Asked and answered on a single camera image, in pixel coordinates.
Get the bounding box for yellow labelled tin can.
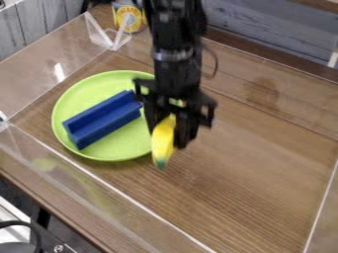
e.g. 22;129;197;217
111;0;147;34

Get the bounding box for black cable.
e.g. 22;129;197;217
199;41;220;80

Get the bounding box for blue foam block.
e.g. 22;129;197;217
61;90;143;150

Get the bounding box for lime green plate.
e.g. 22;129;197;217
52;70;153;161

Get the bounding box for yellow toy banana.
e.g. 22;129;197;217
152;115;175;169

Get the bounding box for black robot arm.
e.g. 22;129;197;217
132;0;217;149

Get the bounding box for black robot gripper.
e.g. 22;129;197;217
133;47;217;149

